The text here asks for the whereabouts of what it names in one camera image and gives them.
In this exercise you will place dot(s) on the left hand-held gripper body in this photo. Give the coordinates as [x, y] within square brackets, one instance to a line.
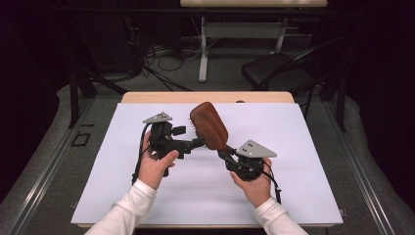
[161, 133]

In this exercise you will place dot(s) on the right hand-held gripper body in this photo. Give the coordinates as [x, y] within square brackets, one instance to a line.
[252, 150]

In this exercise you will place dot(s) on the brown wooden hairbrush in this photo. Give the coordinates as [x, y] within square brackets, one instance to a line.
[208, 125]

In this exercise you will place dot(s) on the person's left hand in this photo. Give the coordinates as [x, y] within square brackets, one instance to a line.
[151, 169]

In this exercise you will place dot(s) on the person's right hand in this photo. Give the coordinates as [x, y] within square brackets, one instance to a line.
[257, 191]

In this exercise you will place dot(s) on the white table mat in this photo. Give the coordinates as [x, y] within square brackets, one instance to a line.
[202, 192]

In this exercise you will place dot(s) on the black folding chair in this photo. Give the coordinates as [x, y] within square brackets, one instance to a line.
[270, 70]

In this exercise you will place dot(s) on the black metal stand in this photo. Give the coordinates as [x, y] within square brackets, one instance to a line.
[74, 98]
[342, 98]

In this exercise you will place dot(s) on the white-legged desk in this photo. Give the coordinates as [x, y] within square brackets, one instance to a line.
[241, 30]

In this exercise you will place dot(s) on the metal floor rail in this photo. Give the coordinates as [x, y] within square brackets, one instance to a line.
[45, 169]
[365, 176]

